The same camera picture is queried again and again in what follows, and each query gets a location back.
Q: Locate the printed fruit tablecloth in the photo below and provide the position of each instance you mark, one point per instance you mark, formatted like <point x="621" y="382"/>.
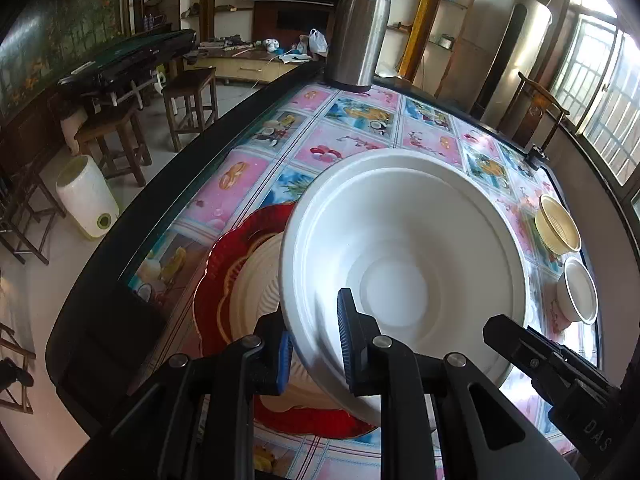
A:
<point x="350" y="130"/>

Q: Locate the large white bowl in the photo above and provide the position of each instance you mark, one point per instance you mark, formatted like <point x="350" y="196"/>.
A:
<point x="425" y="240"/>

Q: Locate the green topped game table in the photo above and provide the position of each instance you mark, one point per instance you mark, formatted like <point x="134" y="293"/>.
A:
<point x="130" y="57"/>

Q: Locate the yellow wooden post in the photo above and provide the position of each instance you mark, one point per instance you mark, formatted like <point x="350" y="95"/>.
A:
<point x="425" y="15"/>

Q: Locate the standing air conditioner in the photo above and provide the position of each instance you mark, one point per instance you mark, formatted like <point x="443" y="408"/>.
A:
<point x="520" y="60"/>

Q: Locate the white humidifier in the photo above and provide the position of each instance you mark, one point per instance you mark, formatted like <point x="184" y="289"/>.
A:
<point x="85" y="200"/>

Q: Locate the floral wall painting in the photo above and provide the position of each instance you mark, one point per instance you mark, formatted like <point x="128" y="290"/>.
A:
<point x="55" y="35"/>

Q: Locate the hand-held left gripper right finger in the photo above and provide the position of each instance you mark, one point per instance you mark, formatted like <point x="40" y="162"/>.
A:
<point x="347" y="340"/>

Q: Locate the small white bowl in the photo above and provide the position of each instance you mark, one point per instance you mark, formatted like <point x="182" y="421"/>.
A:
<point x="580" y="287"/>

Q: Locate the small cream ribbed bowl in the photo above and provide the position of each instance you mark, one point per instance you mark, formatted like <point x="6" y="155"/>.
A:
<point x="555" y="220"/>

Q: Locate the stainless steel thermos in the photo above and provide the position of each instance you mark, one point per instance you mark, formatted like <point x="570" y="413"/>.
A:
<point x="357" y="35"/>

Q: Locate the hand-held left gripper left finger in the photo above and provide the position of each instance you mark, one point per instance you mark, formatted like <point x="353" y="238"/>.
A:
<point x="284" y="360"/>

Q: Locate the dark wooden chair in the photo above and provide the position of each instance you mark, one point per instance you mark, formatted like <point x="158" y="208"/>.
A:
<point x="25" y="220"/>

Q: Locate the barred window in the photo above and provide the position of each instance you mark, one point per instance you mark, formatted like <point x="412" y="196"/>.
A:
<point x="600" y="85"/>

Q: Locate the wooden armchair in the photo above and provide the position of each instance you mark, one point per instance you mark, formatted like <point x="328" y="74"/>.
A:
<point x="532" y="110"/>

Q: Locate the red plastic plate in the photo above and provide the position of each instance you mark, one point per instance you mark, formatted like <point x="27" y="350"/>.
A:
<point x="215" y="300"/>

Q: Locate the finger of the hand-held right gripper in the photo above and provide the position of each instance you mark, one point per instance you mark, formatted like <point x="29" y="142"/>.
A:
<point x="520" y="347"/>

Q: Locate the white plastic bag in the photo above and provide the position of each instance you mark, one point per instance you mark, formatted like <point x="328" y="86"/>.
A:
<point x="317" y="41"/>

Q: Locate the black table clamp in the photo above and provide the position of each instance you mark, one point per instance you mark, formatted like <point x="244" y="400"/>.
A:
<point x="536" y="156"/>

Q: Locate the wooden stool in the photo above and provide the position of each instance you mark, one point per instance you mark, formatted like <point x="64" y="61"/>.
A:
<point x="190" y="82"/>
<point x="107" y="127"/>

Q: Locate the cream ribbed paper plate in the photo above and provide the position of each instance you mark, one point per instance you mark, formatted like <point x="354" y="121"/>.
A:
<point x="252" y="300"/>

